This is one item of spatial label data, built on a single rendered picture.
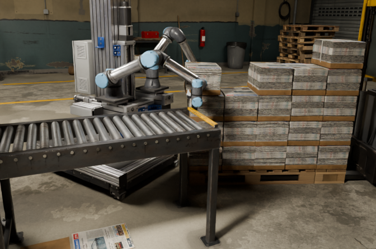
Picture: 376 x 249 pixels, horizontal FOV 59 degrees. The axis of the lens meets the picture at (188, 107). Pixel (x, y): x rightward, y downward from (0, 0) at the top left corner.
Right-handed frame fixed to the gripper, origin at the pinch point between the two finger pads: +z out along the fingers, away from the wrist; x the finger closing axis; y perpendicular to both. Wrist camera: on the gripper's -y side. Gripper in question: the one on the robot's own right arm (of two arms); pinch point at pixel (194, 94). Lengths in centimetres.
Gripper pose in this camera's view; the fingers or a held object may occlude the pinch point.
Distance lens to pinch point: 271.1
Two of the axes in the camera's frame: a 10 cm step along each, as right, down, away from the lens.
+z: -0.5, -2.7, 9.6
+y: 0.2, -9.6, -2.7
